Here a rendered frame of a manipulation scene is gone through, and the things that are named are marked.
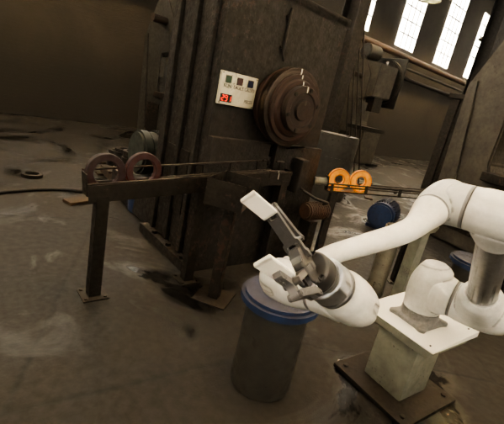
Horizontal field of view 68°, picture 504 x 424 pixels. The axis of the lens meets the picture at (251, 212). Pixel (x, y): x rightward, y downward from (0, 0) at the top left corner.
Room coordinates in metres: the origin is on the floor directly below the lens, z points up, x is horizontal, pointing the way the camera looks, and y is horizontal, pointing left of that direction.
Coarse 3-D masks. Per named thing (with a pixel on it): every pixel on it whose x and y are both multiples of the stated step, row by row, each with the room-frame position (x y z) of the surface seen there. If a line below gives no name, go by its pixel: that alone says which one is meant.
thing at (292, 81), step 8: (288, 80) 2.34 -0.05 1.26; (296, 80) 2.37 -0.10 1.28; (304, 80) 2.42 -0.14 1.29; (280, 88) 2.31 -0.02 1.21; (288, 88) 2.32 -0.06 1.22; (272, 96) 2.29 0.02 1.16; (280, 96) 2.29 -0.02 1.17; (272, 104) 2.28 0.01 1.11; (280, 104) 2.30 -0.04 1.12; (272, 112) 2.29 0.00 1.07; (272, 120) 2.30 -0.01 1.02; (280, 120) 2.32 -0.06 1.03; (272, 128) 2.32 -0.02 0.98; (280, 128) 2.32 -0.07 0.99; (280, 136) 2.36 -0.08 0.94; (288, 136) 2.39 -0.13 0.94; (296, 136) 2.45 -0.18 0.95
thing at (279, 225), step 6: (276, 216) 0.66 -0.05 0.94; (270, 222) 0.65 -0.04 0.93; (276, 222) 0.65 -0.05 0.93; (282, 222) 0.65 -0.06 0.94; (276, 228) 0.65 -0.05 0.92; (282, 228) 0.65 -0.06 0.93; (288, 228) 0.65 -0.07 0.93; (282, 234) 0.65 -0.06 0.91; (288, 234) 0.65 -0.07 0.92; (282, 240) 0.65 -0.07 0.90; (288, 240) 0.65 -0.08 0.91; (294, 240) 0.64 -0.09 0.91; (300, 240) 0.65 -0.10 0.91; (288, 246) 0.64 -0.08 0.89; (300, 246) 0.64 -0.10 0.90; (288, 252) 0.64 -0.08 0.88; (306, 252) 0.64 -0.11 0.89
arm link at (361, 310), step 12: (360, 276) 0.73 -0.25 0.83; (360, 288) 0.69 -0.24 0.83; (372, 288) 0.74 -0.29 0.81; (312, 300) 0.72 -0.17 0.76; (348, 300) 0.66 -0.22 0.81; (360, 300) 0.67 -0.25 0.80; (372, 300) 0.70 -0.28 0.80; (324, 312) 0.70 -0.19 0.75; (336, 312) 0.67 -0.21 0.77; (348, 312) 0.67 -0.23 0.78; (360, 312) 0.68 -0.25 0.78; (372, 312) 0.70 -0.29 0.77; (348, 324) 0.70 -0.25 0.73; (360, 324) 0.70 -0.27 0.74
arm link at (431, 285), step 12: (420, 264) 1.52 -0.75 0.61; (432, 264) 1.48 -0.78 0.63; (444, 264) 1.49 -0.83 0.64; (420, 276) 1.47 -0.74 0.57; (432, 276) 1.44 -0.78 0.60; (444, 276) 1.43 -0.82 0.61; (408, 288) 1.50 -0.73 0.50; (420, 288) 1.45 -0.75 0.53; (432, 288) 1.42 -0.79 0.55; (444, 288) 1.41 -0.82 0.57; (408, 300) 1.48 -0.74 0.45; (420, 300) 1.44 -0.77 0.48; (432, 300) 1.41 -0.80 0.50; (444, 300) 1.39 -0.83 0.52; (420, 312) 1.44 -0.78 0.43; (432, 312) 1.42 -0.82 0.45; (444, 312) 1.40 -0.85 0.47
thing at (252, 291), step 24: (264, 312) 1.21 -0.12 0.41; (288, 312) 1.21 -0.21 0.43; (312, 312) 1.27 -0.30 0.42; (240, 336) 1.32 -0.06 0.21; (264, 336) 1.23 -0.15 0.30; (288, 336) 1.23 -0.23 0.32; (240, 360) 1.28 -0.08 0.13; (264, 360) 1.23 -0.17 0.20; (288, 360) 1.25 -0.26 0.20; (240, 384) 1.26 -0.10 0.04; (264, 384) 1.22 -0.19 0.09; (288, 384) 1.29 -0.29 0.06
